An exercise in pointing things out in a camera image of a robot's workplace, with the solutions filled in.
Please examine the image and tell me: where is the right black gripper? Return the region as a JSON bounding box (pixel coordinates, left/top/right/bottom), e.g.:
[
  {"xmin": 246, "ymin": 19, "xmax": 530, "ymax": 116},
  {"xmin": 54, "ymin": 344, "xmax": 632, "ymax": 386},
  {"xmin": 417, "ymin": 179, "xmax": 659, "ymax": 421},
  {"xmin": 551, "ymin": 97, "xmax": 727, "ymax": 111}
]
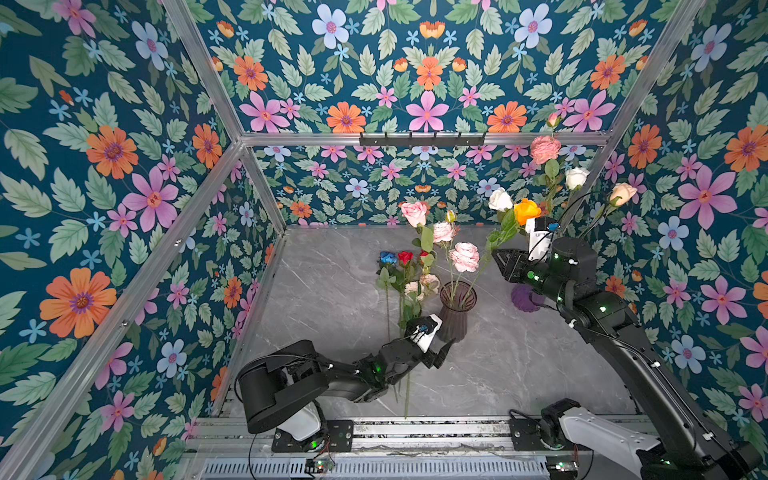
[{"xmin": 491, "ymin": 246, "xmax": 571, "ymax": 310}]

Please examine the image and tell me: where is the purple blue glass vase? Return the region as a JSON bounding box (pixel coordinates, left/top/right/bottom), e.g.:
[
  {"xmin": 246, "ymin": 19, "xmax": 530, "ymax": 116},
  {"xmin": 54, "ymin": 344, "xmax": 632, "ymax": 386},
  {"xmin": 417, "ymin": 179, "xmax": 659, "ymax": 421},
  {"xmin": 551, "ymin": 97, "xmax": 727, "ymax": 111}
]
[{"xmin": 510, "ymin": 284, "xmax": 544, "ymax": 313}]

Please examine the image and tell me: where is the yellow orange rose stem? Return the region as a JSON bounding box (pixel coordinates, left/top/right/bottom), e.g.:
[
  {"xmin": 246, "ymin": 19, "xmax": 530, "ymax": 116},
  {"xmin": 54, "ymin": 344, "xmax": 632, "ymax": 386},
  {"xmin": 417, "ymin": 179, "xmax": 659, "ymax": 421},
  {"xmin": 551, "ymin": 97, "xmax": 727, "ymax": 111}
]
[{"xmin": 476, "ymin": 199, "xmax": 542, "ymax": 272}]

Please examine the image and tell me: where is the large pink rose stem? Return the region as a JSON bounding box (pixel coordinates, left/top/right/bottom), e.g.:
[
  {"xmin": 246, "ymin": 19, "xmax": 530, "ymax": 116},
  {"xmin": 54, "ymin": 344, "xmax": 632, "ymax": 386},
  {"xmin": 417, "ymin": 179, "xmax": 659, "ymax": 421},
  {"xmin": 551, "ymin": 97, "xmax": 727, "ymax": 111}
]
[{"xmin": 448, "ymin": 242, "xmax": 480, "ymax": 308}]

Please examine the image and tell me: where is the dark mauve glass vase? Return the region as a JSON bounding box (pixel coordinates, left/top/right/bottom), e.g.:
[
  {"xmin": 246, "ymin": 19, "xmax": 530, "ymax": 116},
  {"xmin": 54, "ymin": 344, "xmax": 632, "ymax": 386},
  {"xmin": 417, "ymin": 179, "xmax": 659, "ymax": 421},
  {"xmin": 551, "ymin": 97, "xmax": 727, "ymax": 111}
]
[{"xmin": 437, "ymin": 281, "xmax": 477, "ymax": 343}]

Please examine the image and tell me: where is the artificial flower bunch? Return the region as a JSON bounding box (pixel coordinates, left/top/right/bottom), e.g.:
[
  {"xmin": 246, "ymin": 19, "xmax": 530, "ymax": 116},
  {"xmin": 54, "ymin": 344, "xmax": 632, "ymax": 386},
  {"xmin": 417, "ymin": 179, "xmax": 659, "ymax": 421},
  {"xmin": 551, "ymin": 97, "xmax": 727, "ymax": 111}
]
[{"xmin": 376, "ymin": 251, "xmax": 442, "ymax": 417}]

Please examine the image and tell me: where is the small white bud stem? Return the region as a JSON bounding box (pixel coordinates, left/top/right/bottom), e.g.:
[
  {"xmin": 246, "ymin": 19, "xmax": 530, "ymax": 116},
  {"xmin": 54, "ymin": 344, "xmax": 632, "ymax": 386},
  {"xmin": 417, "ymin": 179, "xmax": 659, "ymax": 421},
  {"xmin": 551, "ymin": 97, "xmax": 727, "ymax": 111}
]
[{"xmin": 553, "ymin": 167, "xmax": 590, "ymax": 219}]

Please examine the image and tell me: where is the pink rose spray stem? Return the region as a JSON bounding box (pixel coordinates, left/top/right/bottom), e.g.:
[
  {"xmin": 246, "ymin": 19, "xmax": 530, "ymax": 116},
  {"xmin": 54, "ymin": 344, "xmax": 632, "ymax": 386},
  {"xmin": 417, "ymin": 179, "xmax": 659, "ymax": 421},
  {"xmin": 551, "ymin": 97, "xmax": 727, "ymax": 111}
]
[{"xmin": 400, "ymin": 201, "xmax": 458, "ymax": 301}]

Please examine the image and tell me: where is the pink carnation stem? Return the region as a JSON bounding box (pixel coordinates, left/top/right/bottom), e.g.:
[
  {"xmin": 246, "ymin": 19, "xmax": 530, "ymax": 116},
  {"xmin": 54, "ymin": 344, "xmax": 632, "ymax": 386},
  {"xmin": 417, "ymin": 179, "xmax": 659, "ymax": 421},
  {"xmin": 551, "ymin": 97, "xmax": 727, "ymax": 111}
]
[{"xmin": 531, "ymin": 113, "xmax": 562, "ymax": 213}]

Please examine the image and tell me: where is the cream white rose stem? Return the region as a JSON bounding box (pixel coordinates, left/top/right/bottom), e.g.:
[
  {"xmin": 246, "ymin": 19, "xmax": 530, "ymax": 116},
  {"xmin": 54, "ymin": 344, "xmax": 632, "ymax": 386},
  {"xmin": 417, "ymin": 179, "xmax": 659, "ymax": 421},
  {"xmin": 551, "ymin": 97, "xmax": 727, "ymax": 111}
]
[{"xmin": 579, "ymin": 183, "xmax": 637, "ymax": 238}]

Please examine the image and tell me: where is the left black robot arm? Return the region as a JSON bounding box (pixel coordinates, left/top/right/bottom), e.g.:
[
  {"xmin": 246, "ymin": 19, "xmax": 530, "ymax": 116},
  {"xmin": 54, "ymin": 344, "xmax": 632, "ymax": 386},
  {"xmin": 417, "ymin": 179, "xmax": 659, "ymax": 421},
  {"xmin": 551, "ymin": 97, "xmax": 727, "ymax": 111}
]
[{"xmin": 236, "ymin": 337, "xmax": 454, "ymax": 434}]

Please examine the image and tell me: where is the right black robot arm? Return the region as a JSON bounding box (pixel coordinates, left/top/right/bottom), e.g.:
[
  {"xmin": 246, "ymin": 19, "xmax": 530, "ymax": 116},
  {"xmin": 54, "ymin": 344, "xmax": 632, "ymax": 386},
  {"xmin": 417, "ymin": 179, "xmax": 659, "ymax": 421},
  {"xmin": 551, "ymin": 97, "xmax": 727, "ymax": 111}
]
[{"xmin": 492, "ymin": 237, "xmax": 763, "ymax": 479}]

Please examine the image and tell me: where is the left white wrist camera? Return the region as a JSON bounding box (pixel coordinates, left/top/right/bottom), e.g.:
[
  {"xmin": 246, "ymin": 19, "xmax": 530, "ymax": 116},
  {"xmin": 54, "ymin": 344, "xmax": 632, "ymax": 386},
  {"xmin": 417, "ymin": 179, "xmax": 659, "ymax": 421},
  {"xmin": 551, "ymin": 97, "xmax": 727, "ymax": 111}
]
[{"xmin": 411, "ymin": 314, "xmax": 442, "ymax": 353}]

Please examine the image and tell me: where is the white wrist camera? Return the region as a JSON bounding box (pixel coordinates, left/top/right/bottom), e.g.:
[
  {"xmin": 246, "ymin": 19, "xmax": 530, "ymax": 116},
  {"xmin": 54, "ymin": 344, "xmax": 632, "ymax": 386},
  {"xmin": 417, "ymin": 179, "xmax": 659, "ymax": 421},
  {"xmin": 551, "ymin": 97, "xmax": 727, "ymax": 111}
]
[
  {"xmin": 411, "ymin": 314, "xmax": 442, "ymax": 353},
  {"xmin": 525, "ymin": 216, "xmax": 559, "ymax": 261}
]

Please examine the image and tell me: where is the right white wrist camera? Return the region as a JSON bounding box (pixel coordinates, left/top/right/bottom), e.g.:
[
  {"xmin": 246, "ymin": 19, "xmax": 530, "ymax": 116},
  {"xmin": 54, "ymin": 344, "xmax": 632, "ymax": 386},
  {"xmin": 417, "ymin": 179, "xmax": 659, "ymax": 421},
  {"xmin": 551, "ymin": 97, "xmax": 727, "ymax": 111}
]
[{"xmin": 525, "ymin": 216, "xmax": 559, "ymax": 261}]

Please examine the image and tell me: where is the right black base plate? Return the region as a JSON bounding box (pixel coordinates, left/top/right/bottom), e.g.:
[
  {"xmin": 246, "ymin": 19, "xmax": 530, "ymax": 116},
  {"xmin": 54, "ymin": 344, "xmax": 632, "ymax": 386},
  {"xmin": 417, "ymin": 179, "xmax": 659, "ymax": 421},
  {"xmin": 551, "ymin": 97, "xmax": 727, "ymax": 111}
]
[{"xmin": 508, "ymin": 417, "xmax": 556, "ymax": 451}]

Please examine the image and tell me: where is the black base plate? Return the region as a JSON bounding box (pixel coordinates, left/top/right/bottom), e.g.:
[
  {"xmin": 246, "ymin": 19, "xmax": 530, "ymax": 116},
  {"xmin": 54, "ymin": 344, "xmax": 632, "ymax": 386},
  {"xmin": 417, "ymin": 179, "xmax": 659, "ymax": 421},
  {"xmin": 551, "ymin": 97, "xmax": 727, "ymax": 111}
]
[
  {"xmin": 271, "ymin": 420, "xmax": 355, "ymax": 453},
  {"xmin": 508, "ymin": 417, "xmax": 556, "ymax": 451}
]

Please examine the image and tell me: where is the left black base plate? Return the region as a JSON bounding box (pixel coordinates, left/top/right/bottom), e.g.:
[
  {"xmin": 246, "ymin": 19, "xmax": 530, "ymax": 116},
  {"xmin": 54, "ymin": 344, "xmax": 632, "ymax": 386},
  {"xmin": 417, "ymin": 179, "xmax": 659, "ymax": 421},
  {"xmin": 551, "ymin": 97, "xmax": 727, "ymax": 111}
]
[{"xmin": 271, "ymin": 420, "xmax": 355, "ymax": 453}]

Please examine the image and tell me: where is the black hook rail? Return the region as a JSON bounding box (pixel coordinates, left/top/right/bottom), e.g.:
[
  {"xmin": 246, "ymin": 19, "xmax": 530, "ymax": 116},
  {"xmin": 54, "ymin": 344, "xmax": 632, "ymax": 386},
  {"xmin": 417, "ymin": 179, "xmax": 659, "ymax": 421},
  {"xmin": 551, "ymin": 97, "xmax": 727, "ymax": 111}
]
[{"xmin": 358, "ymin": 132, "xmax": 486, "ymax": 148}]

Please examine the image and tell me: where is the aluminium mounting rail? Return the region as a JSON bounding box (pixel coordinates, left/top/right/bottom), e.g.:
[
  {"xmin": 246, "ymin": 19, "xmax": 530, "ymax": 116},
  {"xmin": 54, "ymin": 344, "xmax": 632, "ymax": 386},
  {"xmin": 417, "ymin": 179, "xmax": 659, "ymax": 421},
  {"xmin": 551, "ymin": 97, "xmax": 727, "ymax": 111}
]
[{"xmin": 188, "ymin": 415, "xmax": 521, "ymax": 454}]

